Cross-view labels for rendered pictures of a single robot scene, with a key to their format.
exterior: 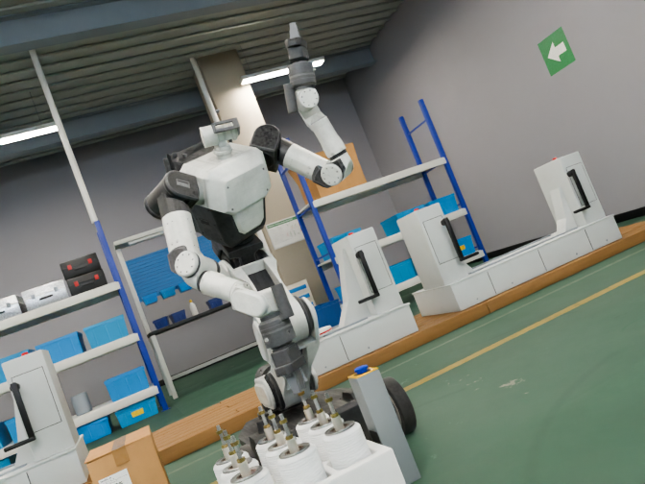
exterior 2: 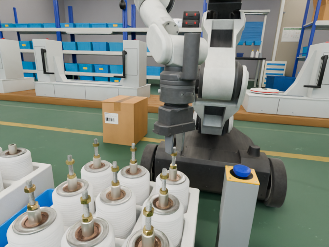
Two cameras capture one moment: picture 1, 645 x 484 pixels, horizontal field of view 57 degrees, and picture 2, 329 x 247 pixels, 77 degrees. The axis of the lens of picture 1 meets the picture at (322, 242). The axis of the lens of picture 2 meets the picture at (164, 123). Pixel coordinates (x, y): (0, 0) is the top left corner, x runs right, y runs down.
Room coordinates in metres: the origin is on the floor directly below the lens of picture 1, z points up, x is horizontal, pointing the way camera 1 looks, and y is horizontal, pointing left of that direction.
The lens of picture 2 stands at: (1.19, -0.05, 0.56)
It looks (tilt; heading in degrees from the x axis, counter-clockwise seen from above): 16 degrees down; 33
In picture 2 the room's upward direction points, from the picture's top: 2 degrees clockwise
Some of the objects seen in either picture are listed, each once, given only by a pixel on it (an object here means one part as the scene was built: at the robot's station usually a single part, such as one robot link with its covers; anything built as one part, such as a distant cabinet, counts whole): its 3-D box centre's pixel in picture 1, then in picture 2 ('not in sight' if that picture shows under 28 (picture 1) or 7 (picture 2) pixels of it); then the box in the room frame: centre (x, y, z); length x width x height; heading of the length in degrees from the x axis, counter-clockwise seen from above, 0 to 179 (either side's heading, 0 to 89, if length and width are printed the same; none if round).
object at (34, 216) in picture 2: (244, 469); (34, 214); (1.34, 0.34, 0.26); 0.02 x 0.02 x 0.03
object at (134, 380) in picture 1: (127, 383); not in sight; (5.91, 2.30, 0.36); 0.50 x 0.38 x 0.21; 21
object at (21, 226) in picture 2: (247, 474); (35, 220); (1.34, 0.34, 0.25); 0.08 x 0.08 x 0.01
